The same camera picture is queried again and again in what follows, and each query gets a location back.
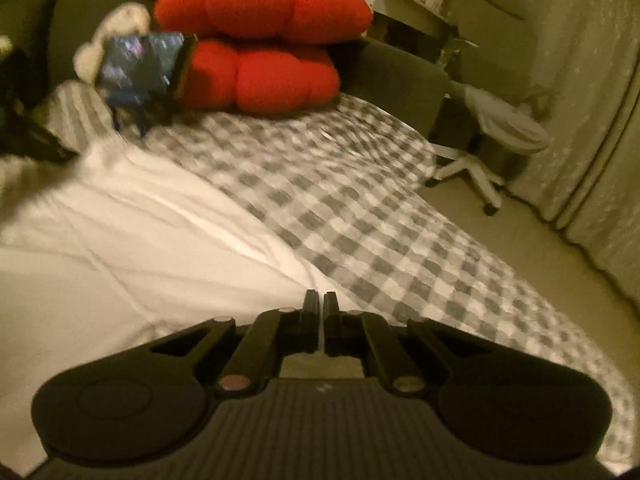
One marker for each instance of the red puffy cushion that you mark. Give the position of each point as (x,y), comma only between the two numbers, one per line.
(293,21)
(258,79)

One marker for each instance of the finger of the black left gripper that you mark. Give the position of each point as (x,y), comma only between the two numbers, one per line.
(21,136)

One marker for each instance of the lower red puffy cushion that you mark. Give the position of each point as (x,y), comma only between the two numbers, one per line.
(258,79)

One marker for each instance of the grey white checkered bedspread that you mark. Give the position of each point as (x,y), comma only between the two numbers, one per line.
(338,186)

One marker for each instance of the white swivel office chair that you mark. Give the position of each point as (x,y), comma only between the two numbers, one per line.
(489,57)

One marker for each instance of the white knit garment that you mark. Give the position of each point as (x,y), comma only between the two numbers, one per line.
(118,248)

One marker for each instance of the black phone stand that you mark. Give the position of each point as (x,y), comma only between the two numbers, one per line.
(141,105)

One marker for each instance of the upper red puffy cushion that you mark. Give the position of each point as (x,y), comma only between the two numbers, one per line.
(293,21)

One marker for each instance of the dark green sofa armrest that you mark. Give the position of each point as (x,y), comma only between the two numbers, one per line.
(405,86)

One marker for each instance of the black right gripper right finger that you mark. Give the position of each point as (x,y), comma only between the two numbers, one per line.
(370,339)

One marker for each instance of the smartphone showing video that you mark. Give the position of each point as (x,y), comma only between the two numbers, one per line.
(156,62)

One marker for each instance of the grey star pattern curtain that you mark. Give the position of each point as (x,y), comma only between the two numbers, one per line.
(587,183)

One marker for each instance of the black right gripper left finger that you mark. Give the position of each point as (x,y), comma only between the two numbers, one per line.
(273,336)

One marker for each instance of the cream plush toy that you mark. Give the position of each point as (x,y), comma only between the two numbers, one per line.
(127,19)

